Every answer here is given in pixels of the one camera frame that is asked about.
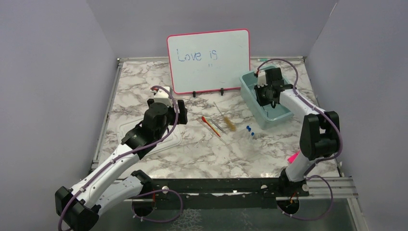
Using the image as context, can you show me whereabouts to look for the purple cable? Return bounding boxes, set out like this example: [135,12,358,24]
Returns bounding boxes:
[255,58,343,221]
[57,85,180,231]

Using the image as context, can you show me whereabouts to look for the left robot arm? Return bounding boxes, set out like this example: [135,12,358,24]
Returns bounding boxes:
[55,99,188,231]

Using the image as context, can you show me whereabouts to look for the white bin lid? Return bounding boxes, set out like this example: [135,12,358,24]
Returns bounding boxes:
[116,115,183,160]

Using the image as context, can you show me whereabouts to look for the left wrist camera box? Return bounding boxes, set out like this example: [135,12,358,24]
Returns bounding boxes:
[152,86,173,107]

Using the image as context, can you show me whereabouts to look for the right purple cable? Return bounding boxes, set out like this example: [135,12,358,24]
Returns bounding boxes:
[255,58,343,221]

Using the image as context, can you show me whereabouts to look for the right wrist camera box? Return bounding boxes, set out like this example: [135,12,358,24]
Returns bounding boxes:
[256,70,268,88]

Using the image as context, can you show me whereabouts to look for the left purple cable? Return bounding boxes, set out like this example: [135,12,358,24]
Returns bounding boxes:
[57,85,180,231]

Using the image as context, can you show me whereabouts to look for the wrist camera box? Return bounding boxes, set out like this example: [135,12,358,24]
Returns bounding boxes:
[152,86,173,107]
[256,70,268,88]

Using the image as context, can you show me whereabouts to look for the red yellow pipette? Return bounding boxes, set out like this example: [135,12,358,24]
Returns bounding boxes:
[201,116,221,137]

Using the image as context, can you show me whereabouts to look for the pink highlighter marker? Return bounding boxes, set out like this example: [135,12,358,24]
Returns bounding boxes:
[287,151,300,164]

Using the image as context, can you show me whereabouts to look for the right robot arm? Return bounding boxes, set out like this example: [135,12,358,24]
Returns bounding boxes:
[254,68,343,196]

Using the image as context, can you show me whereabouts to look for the black front mounting rail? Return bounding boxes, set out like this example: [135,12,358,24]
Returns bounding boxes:
[121,169,359,224]

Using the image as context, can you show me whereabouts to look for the teal plastic bin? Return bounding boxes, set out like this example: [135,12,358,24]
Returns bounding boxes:
[240,65,293,130]

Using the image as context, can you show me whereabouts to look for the pink framed whiteboard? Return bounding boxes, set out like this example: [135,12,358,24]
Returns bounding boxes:
[166,29,251,94]

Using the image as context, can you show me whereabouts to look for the brown test tube brush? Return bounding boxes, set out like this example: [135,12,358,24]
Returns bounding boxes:
[214,102,236,131]

